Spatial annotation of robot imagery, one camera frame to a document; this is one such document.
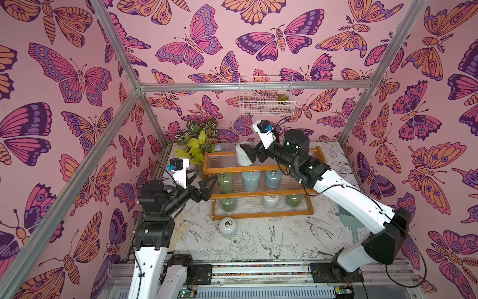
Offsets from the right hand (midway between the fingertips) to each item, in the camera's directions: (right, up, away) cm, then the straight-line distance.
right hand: (252, 133), depth 67 cm
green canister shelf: (-11, -19, +9) cm, 23 cm away
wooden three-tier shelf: (+5, -24, +23) cm, 34 cm away
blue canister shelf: (0, -18, +9) cm, 20 cm away
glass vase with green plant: (-25, -1, +19) cm, 32 cm away
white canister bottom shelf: (+9, -29, +18) cm, 36 cm away
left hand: (-15, -14, -3) cm, 21 cm away
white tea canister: (-10, -38, +11) cm, 41 cm away
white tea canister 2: (-4, -9, +1) cm, 10 cm away
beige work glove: (-32, -40, +19) cm, 55 cm away
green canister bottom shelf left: (-10, -30, +18) cm, 36 cm away
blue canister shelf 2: (+9, -19, +12) cm, 25 cm away
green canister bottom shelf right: (+20, -29, +20) cm, 41 cm away
